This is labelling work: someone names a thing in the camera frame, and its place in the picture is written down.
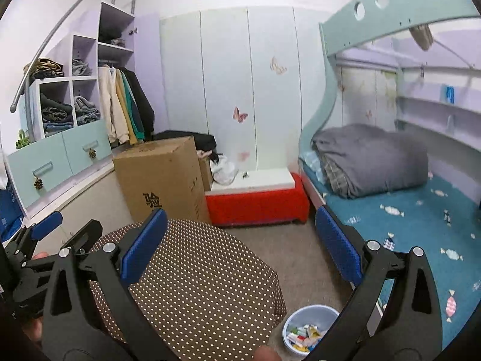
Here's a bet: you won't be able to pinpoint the white wardrobe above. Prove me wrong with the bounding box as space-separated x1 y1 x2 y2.
160 6 339 175

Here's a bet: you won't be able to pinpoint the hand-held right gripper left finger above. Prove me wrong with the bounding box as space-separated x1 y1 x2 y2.
41 208 177 361

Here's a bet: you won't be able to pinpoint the grey folded jeans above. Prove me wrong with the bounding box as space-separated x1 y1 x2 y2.
72 58 93 76

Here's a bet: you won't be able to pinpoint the brown hanging cloth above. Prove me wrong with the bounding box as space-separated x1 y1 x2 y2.
409 23 434 51

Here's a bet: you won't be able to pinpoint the yellow hanging garment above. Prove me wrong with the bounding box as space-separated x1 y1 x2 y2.
115 69 139 144

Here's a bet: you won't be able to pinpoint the grey blue clothes pile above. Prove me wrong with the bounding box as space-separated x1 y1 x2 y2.
74 96 101 125

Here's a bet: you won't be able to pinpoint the black bag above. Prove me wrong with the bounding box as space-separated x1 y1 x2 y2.
152 130 219 160

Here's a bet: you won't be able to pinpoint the wide teal drawer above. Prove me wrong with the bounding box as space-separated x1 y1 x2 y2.
5 131 74 209

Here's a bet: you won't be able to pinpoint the grey metal railing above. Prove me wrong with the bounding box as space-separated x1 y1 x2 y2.
9 0 141 141

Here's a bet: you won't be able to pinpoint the brown polka dot tablecloth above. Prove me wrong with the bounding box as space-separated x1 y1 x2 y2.
88 218 287 358

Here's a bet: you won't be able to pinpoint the heap of mixed packets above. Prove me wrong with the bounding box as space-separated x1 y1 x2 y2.
287 321 327 350

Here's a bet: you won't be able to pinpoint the green hanging garment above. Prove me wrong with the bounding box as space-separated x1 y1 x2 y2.
122 71 145 140

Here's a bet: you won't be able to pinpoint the purple white shelf unit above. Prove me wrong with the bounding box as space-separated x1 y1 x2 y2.
28 0 170 143

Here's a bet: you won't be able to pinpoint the person's left hand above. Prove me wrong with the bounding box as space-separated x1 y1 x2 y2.
22 318 45 344

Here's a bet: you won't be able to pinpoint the narrow teal drawer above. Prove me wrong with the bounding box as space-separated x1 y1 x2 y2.
62 119 112 175

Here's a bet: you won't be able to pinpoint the blue checked pillow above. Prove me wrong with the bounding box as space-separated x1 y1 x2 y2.
302 150 327 185

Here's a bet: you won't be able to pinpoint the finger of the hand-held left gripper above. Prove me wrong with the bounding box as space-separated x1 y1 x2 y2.
15 211 64 251
58 219 103 258

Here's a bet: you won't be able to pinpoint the blue plastic bin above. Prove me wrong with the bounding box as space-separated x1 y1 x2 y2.
282 304 341 354

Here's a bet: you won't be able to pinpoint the beige low cabinet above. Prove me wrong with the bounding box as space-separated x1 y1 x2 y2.
28 165 134 249

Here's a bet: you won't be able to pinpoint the blue storage box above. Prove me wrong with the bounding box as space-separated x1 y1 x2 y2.
0 188 25 239

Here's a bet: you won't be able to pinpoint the large brown cardboard box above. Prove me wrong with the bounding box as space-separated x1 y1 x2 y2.
113 135 211 224

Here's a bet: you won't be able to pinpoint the plaid blanket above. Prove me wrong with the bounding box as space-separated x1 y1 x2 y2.
323 156 352 198

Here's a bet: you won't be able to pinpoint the teal bunk bed frame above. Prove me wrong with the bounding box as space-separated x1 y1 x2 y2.
298 0 481 350

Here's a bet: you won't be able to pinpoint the black folded clothes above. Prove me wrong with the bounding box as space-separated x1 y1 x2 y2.
100 15 128 48

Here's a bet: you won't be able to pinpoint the person's right hand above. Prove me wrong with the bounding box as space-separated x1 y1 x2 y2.
253 346 282 361

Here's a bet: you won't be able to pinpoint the grey quilt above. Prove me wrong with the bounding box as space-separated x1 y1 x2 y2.
312 123 429 199

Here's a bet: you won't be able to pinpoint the white plastic bag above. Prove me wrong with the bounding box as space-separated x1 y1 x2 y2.
210 154 239 186

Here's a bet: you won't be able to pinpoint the dark folded clothes pile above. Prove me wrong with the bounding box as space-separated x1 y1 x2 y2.
41 93 74 136

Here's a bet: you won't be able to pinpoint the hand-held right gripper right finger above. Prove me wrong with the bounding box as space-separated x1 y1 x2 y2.
315 205 444 361

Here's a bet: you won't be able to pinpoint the olive folded clothes pile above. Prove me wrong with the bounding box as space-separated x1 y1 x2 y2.
23 57 64 80

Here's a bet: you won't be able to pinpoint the black hanging coat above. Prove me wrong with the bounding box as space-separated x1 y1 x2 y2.
120 67 155 141

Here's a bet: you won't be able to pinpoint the red storage bench white top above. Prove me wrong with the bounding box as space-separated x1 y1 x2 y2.
205 168 311 227

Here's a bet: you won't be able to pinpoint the teal fish print bedsheet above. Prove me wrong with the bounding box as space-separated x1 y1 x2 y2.
325 175 481 350

